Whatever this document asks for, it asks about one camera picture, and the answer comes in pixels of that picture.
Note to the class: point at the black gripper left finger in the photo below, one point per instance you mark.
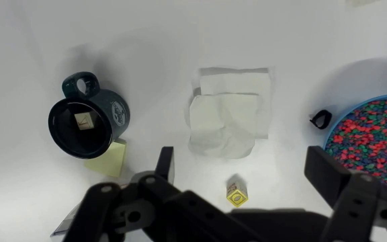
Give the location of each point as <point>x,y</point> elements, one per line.
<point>150,203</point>

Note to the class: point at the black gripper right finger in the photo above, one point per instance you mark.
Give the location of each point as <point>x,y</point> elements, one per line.
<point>357,200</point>

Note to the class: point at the white napkin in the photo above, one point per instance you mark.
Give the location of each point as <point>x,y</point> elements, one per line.
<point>229,110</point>

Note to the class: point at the yellow sticky note pad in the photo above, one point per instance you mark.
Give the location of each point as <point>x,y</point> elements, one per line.
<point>108,162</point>

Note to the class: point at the blue bowl of colourful beads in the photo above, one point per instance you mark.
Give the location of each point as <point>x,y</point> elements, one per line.
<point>358,138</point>

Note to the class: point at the small yellow wooden cube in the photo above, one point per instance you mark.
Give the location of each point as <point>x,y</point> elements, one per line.
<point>236,190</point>

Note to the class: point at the small black clip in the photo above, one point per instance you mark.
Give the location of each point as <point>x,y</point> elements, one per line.
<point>321,118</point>

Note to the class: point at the dark green mug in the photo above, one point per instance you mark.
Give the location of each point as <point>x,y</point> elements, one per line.
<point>88,118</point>

